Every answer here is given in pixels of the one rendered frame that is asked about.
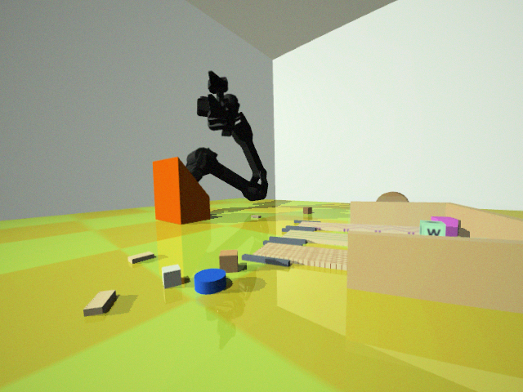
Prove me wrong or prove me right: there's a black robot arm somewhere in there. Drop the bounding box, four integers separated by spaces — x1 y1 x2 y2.
186 94 268 201

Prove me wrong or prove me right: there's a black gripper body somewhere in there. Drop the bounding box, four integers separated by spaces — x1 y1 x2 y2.
208 77 232 131

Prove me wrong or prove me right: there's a white cube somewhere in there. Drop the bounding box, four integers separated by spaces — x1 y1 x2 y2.
162 265 182 289

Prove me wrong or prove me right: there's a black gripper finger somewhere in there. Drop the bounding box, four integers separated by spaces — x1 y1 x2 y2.
208 70 226 89
208 94 226 122

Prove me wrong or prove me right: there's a blue cylinder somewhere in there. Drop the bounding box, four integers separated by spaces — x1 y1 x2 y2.
194 268 226 295

